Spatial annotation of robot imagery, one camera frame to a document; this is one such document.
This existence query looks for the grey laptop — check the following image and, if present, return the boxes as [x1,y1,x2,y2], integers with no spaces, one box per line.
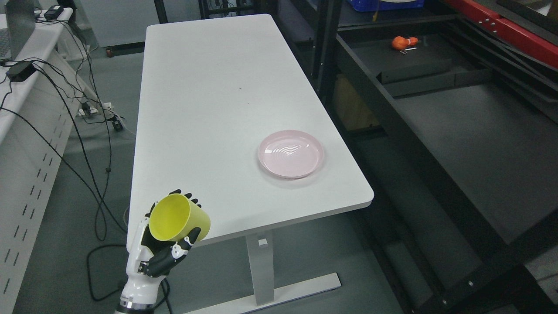
[0,0,35,61]

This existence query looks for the black metal shelf rack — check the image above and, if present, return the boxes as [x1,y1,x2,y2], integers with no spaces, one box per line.
[270,0,557,314]

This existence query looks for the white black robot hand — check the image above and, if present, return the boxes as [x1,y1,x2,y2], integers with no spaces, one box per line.
[115,189,201,314]

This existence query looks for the black power adapter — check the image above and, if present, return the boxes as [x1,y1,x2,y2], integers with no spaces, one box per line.
[43,5,64,20]
[6,60,37,83]

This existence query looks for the white power strip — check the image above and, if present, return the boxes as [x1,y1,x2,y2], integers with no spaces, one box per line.
[76,102,114,116]

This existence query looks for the white side desk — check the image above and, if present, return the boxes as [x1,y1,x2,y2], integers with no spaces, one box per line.
[0,22,96,314]

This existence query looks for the blue plastic crate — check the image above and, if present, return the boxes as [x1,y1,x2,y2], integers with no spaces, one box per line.
[347,0,425,12]

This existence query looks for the white table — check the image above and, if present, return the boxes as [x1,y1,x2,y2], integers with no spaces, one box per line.
[127,14,374,314]

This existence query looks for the red metal beam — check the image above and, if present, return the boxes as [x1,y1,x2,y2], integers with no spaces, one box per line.
[444,0,558,68]

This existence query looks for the orange toy on shelf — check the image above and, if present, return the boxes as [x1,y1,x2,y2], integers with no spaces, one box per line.
[391,36,419,51]

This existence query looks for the pink plastic plate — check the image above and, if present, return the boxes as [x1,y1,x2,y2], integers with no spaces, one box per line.
[257,130,325,179]

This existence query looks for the yellow plastic cup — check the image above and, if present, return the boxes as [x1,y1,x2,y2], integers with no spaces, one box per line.
[148,194,211,241]

